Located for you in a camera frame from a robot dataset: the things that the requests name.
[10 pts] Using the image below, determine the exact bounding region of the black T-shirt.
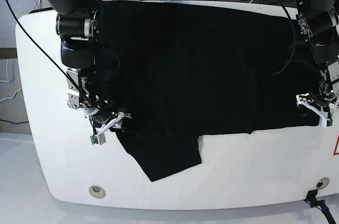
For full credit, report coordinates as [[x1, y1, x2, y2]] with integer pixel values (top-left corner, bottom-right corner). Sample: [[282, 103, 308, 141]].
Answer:
[[92, 1, 320, 182]]

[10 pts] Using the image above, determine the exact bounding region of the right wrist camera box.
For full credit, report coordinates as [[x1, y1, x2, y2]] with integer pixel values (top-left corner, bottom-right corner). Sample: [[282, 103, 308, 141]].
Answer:
[[90, 134, 106, 145]]

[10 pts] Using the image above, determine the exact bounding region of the right table grommet hole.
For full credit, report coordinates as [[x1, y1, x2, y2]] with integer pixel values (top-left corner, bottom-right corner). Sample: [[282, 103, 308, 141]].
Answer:
[[316, 177, 330, 190]]

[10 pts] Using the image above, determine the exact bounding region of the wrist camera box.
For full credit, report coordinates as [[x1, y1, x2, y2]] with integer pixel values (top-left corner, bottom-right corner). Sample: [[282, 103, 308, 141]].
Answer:
[[90, 134, 106, 145], [321, 117, 334, 128]]

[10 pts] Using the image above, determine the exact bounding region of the yellow cable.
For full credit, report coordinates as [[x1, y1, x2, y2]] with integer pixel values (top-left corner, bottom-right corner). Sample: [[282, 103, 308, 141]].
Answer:
[[0, 75, 22, 97]]

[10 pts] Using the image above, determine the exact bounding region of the white cable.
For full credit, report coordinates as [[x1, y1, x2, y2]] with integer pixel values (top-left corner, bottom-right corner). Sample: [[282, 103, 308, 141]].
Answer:
[[0, 58, 21, 102]]

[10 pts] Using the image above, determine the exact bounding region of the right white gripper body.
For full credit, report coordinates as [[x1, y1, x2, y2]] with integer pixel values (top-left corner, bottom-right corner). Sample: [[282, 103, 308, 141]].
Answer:
[[84, 109, 131, 135]]

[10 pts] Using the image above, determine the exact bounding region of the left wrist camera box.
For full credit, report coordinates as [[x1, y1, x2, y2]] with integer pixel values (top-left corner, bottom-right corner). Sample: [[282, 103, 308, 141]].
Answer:
[[321, 117, 334, 128]]

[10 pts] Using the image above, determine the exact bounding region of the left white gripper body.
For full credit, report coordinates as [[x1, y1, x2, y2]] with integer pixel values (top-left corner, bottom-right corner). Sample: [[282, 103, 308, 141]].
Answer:
[[296, 93, 338, 119]]

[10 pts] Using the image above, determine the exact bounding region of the black clamp with cable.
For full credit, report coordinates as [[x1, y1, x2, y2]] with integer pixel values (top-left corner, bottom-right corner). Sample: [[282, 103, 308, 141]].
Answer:
[[304, 190, 336, 224]]

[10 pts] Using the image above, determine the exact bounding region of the table grommet hole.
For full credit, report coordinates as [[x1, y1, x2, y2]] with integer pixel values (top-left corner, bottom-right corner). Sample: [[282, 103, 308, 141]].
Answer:
[[316, 177, 330, 190], [88, 185, 106, 199]]

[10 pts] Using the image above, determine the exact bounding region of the left table grommet hole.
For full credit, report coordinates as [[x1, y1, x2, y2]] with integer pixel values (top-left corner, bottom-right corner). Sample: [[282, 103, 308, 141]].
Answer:
[[88, 185, 106, 199]]

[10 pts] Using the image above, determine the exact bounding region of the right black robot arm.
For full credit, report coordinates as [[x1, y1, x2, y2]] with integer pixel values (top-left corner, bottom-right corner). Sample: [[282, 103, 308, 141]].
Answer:
[[48, 0, 132, 144]]

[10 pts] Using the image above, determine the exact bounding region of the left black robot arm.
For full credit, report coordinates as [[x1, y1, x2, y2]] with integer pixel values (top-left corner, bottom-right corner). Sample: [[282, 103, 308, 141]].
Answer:
[[296, 0, 338, 128]]

